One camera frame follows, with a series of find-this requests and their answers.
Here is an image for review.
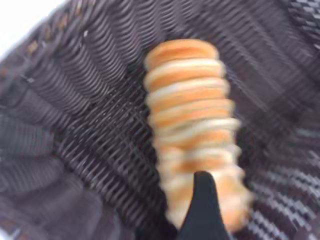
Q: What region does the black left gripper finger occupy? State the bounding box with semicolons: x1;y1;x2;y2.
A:
174;170;235;240

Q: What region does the black woven wicker basket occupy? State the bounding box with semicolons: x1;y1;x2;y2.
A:
0;0;320;240

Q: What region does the striped orange bread roll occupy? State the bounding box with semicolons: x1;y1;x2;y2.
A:
143;38;255;232

